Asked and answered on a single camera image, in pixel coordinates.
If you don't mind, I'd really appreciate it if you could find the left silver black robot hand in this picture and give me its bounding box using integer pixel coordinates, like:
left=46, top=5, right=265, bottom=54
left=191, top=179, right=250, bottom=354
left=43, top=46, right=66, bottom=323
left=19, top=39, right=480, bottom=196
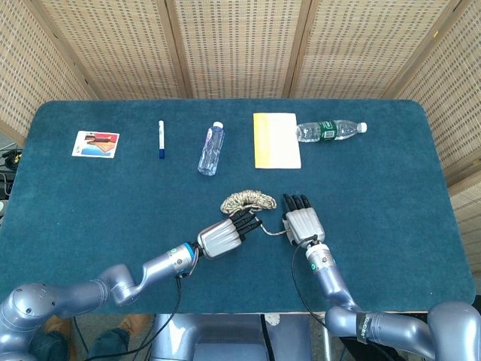
left=196, top=207, right=263, bottom=259

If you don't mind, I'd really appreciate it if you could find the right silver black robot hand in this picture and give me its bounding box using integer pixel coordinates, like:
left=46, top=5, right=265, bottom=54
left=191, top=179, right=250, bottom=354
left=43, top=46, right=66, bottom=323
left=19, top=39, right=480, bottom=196
left=280, top=193, right=326, bottom=248

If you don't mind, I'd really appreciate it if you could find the beige braided rope bundle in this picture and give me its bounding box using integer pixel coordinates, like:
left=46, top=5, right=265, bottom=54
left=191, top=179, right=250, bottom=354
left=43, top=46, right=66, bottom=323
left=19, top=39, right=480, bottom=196
left=219, top=189, right=290, bottom=238

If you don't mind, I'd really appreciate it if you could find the yellow white notebook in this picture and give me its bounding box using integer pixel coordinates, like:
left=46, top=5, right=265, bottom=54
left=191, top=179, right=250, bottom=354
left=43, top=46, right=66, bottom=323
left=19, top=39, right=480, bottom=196
left=253, top=111, right=303, bottom=170

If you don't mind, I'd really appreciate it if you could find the clear bottle pale blue label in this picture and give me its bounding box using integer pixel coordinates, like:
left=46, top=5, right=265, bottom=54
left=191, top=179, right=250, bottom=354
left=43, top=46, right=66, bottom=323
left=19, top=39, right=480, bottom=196
left=197, top=120, right=225, bottom=177

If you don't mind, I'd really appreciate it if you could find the blue-grey robot torso base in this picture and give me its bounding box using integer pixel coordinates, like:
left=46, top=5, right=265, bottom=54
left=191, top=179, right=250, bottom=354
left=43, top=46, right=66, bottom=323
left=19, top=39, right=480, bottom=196
left=150, top=313, right=313, bottom=361

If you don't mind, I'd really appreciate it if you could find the clear bottle green label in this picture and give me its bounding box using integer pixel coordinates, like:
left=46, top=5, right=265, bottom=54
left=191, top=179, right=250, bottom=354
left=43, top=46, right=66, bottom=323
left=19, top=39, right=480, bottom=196
left=295, top=119, right=368, bottom=144

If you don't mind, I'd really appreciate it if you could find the blue felt table cover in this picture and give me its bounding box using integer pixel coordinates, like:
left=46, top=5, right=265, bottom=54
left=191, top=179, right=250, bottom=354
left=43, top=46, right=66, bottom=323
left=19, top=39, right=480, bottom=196
left=0, top=98, right=476, bottom=316

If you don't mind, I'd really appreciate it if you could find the brown leather shoe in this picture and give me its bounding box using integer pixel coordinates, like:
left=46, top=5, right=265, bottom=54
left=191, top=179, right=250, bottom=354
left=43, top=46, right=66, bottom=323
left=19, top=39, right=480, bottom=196
left=119, top=314, right=152, bottom=335

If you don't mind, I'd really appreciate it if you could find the metal table leg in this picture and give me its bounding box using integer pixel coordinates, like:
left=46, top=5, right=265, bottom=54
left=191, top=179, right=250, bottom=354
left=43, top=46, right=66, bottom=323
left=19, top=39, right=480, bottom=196
left=321, top=330, right=334, bottom=361

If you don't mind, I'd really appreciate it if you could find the blue jeans leg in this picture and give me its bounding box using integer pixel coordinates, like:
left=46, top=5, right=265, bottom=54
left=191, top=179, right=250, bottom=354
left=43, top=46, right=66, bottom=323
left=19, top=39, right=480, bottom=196
left=88, top=327, right=131, bottom=361
left=29, top=330, right=72, bottom=361

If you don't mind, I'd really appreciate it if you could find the illustrated picture card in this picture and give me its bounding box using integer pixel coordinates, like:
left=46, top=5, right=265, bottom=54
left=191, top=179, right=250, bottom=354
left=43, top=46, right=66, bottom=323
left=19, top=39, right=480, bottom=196
left=71, top=130, right=120, bottom=159

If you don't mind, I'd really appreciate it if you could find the woven bamboo screen panel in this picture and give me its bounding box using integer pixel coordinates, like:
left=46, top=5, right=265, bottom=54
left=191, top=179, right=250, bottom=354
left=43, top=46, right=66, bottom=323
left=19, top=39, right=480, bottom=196
left=446, top=168, right=481, bottom=279
left=0, top=0, right=95, bottom=146
left=287, top=0, right=463, bottom=99
left=165, top=0, right=313, bottom=99
left=28, top=0, right=192, bottom=101
left=390, top=0, right=481, bottom=185

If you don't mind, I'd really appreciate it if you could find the grey electrical device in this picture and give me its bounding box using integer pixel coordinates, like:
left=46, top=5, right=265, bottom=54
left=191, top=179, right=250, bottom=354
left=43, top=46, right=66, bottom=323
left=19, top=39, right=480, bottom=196
left=0, top=171, right=17, bottom=199

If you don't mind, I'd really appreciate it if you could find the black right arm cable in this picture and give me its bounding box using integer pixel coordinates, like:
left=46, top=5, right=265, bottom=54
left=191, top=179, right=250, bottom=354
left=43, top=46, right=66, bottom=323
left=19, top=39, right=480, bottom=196
left=292, top=233, right=331, bottom=332

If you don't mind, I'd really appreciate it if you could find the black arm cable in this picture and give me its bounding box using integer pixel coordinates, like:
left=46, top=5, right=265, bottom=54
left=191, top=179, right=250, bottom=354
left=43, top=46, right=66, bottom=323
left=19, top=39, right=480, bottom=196
left=292, top=233, right=331, bottom=332
left=86, top=274, right=183, bottom=359

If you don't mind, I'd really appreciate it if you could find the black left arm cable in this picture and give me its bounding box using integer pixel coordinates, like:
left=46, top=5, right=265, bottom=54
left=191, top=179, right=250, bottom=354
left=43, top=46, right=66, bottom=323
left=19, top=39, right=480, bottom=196
left=86, top=274, right=183, bottom=359

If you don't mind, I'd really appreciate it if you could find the black yellow cable bundle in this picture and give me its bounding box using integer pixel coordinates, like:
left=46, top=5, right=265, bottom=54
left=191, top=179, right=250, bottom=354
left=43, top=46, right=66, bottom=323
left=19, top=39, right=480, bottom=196
left=0, top=148, right=23, bottom=168

